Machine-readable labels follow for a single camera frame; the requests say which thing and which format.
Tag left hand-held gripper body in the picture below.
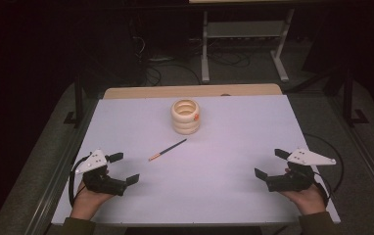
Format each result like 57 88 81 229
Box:
75 149 127 197

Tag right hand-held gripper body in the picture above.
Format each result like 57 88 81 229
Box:
266 148 337 193

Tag dark pencil with orange end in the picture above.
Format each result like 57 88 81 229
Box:
148 138 188 163

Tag person's left hand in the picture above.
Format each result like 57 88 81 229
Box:
70 179 117 221

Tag person's right hand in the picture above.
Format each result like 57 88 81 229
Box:
278 183 327 216

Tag white board sheet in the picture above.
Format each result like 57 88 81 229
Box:
51 94 341 226

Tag cream ribbed pen holder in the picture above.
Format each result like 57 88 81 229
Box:
170 98 201 135

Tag wooden table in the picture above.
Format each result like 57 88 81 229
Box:
103 82 283 100

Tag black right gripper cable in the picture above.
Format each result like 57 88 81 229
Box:
302 132 345 208

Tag black metal post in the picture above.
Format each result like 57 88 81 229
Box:
342 68 369 127
63 72 85 128

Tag black floor cable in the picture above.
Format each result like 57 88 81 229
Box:
208 51 252 69
142 60 203 87

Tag white metal desk frame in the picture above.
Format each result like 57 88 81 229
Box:
200 8 297 84

